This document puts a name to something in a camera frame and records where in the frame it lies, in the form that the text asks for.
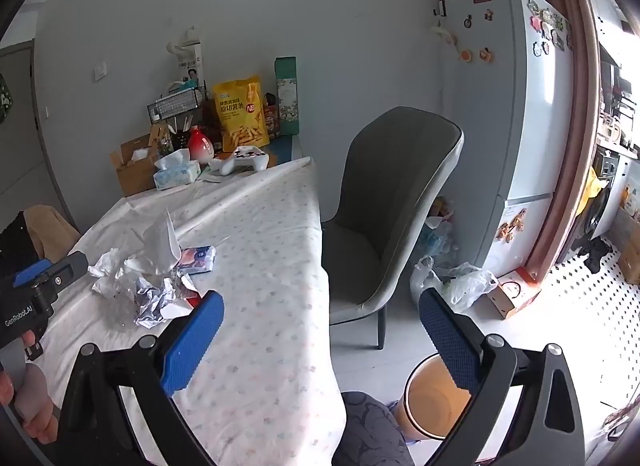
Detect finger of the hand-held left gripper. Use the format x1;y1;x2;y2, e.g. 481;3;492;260
49;251;89;293
13;259;52;289

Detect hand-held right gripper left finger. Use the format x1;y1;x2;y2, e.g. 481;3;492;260
52;290;226;466

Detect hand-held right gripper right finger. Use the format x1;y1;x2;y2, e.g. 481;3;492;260
418;288;587;466

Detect silver foil wrapper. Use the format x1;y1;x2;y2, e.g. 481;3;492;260
134;276;198;329

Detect clear plastic wrapper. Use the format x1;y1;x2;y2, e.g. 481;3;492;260
102;271;151;329

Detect person's left hand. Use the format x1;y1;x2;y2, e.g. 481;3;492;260
0;330;59;443

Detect large tan cardboard box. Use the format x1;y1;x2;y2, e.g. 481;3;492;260
25;205;81;259

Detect clear plastic bag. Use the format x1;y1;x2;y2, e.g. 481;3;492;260
410;256;500;311

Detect orange and white box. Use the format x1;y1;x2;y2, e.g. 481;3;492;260
487;268;543;321

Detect white dotted tablecloth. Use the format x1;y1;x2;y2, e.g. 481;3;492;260
37;156;348;466

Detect blue pink tissue packet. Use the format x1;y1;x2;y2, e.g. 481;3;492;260
177;245;217;275

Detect blue plastic bags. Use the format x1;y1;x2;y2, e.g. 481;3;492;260
415;216;458;267

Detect open brown cardboard box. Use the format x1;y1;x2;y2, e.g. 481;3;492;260
110;126;166;197

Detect grey door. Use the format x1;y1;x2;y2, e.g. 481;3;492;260
0;40;76;237

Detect person's grey patterned trousers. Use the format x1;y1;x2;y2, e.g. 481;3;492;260
341;391;416;466

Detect wooden fridge magnet cluster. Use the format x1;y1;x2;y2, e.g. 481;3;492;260
495;208;528;243

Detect soft tissue pack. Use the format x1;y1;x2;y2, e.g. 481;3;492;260
152;148;202;191

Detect white perforated floor mat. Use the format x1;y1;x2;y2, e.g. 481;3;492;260
545;241;640;362

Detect black utensil holder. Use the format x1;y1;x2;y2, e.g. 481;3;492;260
169;116;193;150

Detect grey upholstered chair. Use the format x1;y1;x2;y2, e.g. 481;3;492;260
320;106;465;351

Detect red and white vase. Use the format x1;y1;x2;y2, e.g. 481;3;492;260
187;126;217;164

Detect white game controller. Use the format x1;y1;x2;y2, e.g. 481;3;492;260
209;146;271;177

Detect yellow hanging bag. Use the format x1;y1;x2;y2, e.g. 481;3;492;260
582;166;608;217

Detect pale blue refrigerator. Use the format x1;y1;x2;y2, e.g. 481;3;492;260
440;0;576;277

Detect yellow snack bag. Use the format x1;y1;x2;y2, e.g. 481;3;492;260
212;76;271;153

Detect white printed carton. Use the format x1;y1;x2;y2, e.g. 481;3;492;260
165;26;207;91

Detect red snack tin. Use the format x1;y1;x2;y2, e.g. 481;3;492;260
262;93;281;139

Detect pink curtain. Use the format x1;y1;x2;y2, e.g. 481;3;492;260
520;0;601;287

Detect tall green box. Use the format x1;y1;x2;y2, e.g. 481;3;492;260
274;56;301;137

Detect kitchen shelf with items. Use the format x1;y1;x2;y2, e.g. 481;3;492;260
595;20;640;157

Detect group of fridge magnets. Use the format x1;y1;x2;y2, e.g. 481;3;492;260
525;0;573;57

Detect black wire basket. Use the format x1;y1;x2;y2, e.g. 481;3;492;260
146;87;208;123

